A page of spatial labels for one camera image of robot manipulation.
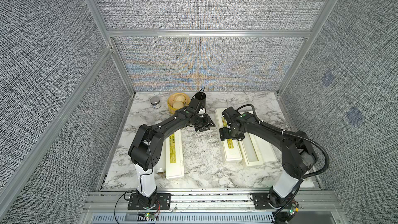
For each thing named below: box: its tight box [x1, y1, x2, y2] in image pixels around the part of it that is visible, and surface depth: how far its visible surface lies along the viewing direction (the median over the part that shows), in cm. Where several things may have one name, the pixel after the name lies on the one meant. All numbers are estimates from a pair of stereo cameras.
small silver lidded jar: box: [150, 95, 162, 109], surface depth 111 cm
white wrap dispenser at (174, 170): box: [164, 129, 185, 179], surface depth 80 cm
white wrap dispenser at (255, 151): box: [238, 132, 278, 167], surface depth 83 cm
